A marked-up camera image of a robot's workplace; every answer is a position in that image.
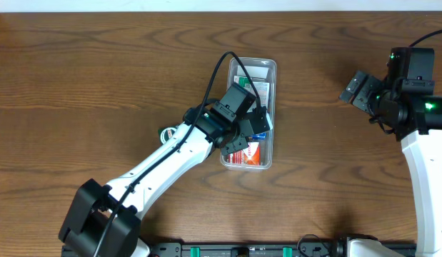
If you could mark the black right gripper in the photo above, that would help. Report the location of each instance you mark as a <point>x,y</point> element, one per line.
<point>360,92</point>

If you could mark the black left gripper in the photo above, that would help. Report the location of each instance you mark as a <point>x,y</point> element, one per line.
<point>247,129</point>

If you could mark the red Panadol box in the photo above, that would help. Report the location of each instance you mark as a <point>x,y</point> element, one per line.
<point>248,156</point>

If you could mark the blue white medicine box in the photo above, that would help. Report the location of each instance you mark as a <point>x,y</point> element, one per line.
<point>263,91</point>

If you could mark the white green Panadol box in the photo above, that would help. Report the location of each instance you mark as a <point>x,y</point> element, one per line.
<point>242,81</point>

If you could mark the green box round logo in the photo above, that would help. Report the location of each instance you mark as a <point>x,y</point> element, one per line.
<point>166,133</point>

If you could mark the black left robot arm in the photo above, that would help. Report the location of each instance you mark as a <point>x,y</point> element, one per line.
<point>106,220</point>

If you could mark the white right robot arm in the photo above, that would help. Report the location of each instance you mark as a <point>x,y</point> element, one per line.
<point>423,155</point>

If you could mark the clear plastic container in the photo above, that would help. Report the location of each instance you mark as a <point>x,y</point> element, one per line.
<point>259,70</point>

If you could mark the black mounting rail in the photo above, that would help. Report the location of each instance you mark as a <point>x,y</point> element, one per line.
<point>224,250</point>

